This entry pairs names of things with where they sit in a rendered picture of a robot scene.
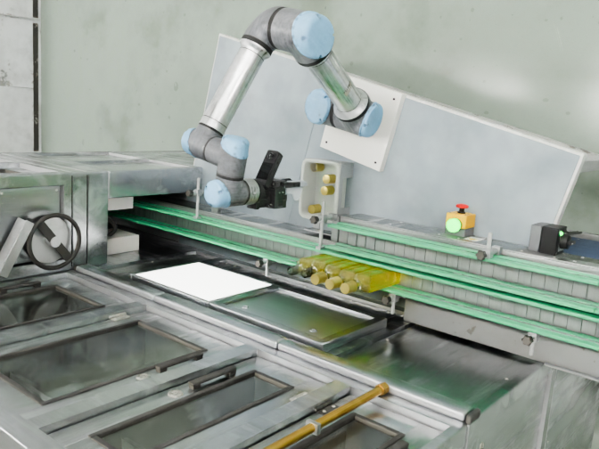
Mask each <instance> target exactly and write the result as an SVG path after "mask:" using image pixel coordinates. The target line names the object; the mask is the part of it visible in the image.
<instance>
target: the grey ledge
mask: <svg viewBox="0 0 599 449"><path fill-rule="evenodd" d="M404 321H407V322H412V323H415V324H418V325H422V326H424V327H427V328H430V329H434V330H436V331H442V332H445V333H447V334H451V335H454V336H457V337H459V338H463V339H468V340H471V341H474V342H477V343H480V344H483V345H486V346H489V347H494V348H497V349H501V350H504V351H506V352H509V353H513V354H516V355H521V356H524V357H527V358H529V359H533V360H536V361H539V362H542V363H544V365H545V366H548V367H551V368H555V369H557V370H560V371H566V372H568V373H571V374H574V375H578V376H580V377H583V378H587V379H590V380H594V381H598V382H599V351H597V350H594V349H591V348H587V347H582V346H579V345H575V344H571V343H569V342H565V341H562V340H559V339H553V338H549V337H547V336H545V337H541V336H539V341H538V342H537V343H535V346H534V353H533V355H529V347H528V346H527V345H523V342H522V341H521V339H523V337H524V336H525V335H528V333H529V332H528V331H524V330H521V329H517V328H514V327H511V326H507V325H504V324H501V323H498V322H491V321H489V320H485V319H482V318H479V317H475V316H472V315H468V314H463V313H459V312H457V311H453V310H449V309H446V308H443V307H440V306H434V305H431V304H427V303H424V302H421V301H417V300H414V299H411V298H406V303H405V311H404Z"/></svg>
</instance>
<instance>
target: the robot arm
mask: <svg viewBox="0 0 599 449"><path fill-rule="evenodd" d="M333 33H334V30H333V26H332V24H331V22H330V21H329V20H328V19H327V18H326V17H325V16H323V15H322V14H319V13H317V12H311V11H302V10H298V9H293V8H289V7H285V6H274V7H271V8H269V9H267V10H265V11H263V12H262V13H261V14H260V15H259V16H258V17H257V18H256V19H255V20H254V21H253V22H252V23H251V24H250V25H249V27H247V29H246V30H245V32H244V34H243V35H242V38H241V40H240V43H241V47H240V49H239V51H238V53H237V54H236V56H235V57H234V60H233V62H232V64H231V66H230V67H229V69H228V71H227V73H226V75H225V76H224V78H223V80H222V82H221V84H220V86H219V87H218V89H217V91H216V93H215V95H214V96H213V98H212V100H211V102H210V104H209V106H208V108H207V109H206V111H205V113H204V114H203V116H202V118H201V121H200V123H199V125H198V126H197V127H196V128H189V129H188V130H187V131H186V132H184V134H183V136H182V140H181V144H182V148H183V149H184V151H185V152H186V153H188V154H190V155H192V156H193V157H195V158H198V159H202V160H204V161H207V162H208V163H210V164H213V165H215V166H217V173H216V179H215V180H212V181H209V182H208V183H207V185H206V186H205V189H204V197H205V200H206V201H207V203H208V204H209V205H210V206H211V207H213V208H228V207H235V206H244V205H247V208H253V209H259V208H273V209H276V208H286V201H287V194H285V192H287V193H291V194H292V196H293V198H294V200H299V199H300V195H301V191H302V188H303V187H304V186H307V185H308V184H307V183H306V182H305V181H303V180H301V181H292V180H291V179H290V178H274V177H275V173H276V171H277V169H278V167H279V165H280V163H281V160H282V158H283V155H282V154H281V153H280V152H279V151H273V150H268V151H267V154H266V156H265V158H264V160H263V162H262V164H261V167H260V169H259V171H258V174H257V176H256V178H255V179H252V178H244V173H245V168H246V163H247V158H248V157H249V146H250V142H249V141H248V140H247V139H246V138H244V137H241V136H238V135H224V133H225V131H226V129H227V127H228V126H229V124H230V122H231V120H232V118H233V116H234V114H235V112H236V111H237V109H238V107H239V106H240V104H241V102H242V99H243V97H244V96H245V95H246V93H247V91H248V89H249V87H250V85H251V83H252V81H253V79H254V78H255V77H256V75H257V73H258V70H259V69H260V67H261V65H262V63H263V61H264V60H266V59H269V58H270V56H271V54H272V52H273V51H274V50H276V49H277V50H281V51H285V52H288V53H290V54H291V55H292V56H293V58H294V59H295V60H296V62H297V63H298V64H299V65H300V66H302V67H305V68H308V69H309V70H310V72H311V73H312V74H313V76H314V77H315V79H316V80H317V82H318V83H319V84H320V86H321V87H322V88H320V89H315V90H313V91H312V92H311V93H310V94H309V95H308V97H307V99H306V103H305V112H306V114H307V118H308V120H309V121H310V122H312V123H314V124H317V125H321V124H323V125H327V126H330V127H335V128H338V129H340V130H343V131H346V132H349V133H351V134H354V135H359V136H360V137H361V136H363V137H371V136H372V135H374V134H375V133H376V131H377V130H378V128H379V127H380V124H381V122H382V116H383V108H382V106H381V105H380V104H379V103H378V102H372V101H371V100H370V97H369V95H368V94H367V92H366V91H365V90H363V89H361V88H358V87H356V86H355V85H354V83H353V82H352V80H351V79H350V77H349V75H348V73H347V72H346V70H345V69H344V68H343V67H342V65H341V63H340V61H339V60H338V58H337V57H336V55H335V54H334V52H333V50H332V46H333V42H334V36H333V35H332V34H333ZM223 135H224V136H223ZM222 137H223V138H222ZM268 205H269V206H268Z"/></svg>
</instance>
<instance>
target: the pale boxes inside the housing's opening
mask: <svg viewBox="0 0 599 449"><path fill-rule="evenodd" d="M127 208H133V197H124V198H112V199H108V210H118V209H127ZM135 250H139V235H138V234H135V233H130V232H127V231H123V230H120V229H117V231H116V232H115V233H114V234H113V235H112V236H111V237H108V241H107V255H111V254H118V253H123V252H129V251H135Z"/></svg>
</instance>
